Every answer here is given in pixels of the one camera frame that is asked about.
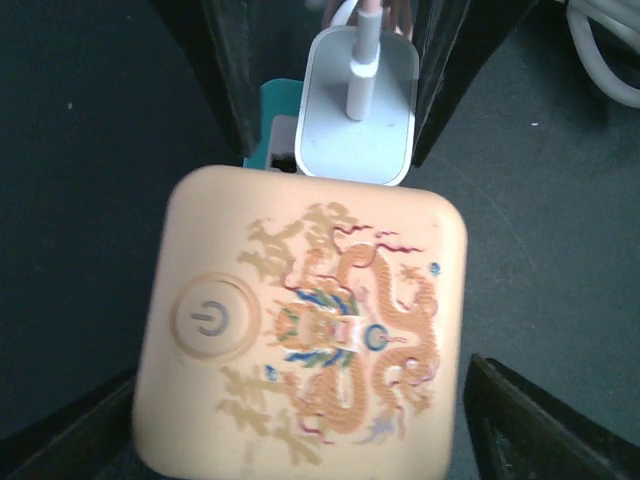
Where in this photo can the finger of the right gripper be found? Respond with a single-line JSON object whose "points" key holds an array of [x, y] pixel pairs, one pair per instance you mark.
{"points": [[454, 39], [219, 40]]}

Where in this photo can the teal power strip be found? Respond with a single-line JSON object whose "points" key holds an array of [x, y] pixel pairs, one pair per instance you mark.
{"points": [[280, 103]]}

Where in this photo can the peach dragon cube adapter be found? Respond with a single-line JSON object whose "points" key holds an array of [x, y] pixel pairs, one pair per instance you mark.
{"points": [[301, 328]]}

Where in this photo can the white usb charger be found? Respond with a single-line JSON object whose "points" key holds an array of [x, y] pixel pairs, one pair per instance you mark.
{"points": [[377, 149]]}

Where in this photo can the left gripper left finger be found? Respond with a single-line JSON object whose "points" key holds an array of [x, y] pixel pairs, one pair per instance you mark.
{"points": [[76, 441]]}

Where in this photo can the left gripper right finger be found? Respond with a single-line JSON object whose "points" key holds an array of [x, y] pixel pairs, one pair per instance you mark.
{"points": [[520, 431]]}

